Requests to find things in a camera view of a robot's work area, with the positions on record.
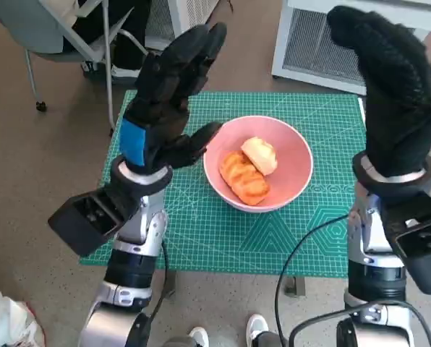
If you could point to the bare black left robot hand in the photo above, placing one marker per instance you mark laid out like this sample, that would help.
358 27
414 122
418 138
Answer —
165 108

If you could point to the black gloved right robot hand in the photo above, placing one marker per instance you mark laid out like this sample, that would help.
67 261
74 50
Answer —
396 108

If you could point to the long braided toy bread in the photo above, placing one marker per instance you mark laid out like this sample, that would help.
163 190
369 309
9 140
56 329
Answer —
242 180

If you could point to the round scored toy bread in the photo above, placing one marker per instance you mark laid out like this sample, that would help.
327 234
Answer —
260 155

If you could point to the pink bowl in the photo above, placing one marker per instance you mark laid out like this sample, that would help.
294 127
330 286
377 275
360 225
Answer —
291 180

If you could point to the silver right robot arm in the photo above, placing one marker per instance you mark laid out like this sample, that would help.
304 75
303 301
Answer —
371 267

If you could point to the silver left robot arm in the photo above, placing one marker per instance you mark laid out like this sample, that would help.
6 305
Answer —
132 267

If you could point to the seated person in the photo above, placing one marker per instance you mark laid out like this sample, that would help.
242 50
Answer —
128 39

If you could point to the white slatted cabinet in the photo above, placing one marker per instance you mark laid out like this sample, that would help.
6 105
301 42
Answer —
190 14

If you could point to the white cabinet with mesh front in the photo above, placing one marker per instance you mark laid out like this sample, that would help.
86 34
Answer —
309 47

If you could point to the green cutting mat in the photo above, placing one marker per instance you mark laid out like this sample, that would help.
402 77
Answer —
208 238

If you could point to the grey office chair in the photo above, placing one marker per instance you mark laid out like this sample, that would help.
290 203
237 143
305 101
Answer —
24 29

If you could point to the black metal table leg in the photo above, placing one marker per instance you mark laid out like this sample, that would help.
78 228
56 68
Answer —
295 287
170 285

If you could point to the person with white shoes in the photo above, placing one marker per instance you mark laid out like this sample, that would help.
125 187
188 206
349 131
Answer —
255 325

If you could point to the white plastic bag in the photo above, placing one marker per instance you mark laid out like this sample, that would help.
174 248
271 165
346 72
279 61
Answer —
6 321

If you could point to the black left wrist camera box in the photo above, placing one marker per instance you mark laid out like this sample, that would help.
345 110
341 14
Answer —
89 220

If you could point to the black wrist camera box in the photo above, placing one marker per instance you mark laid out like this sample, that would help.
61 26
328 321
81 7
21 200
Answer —
89 220
425 253

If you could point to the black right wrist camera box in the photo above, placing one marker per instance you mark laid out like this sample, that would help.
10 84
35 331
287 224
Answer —
425 253

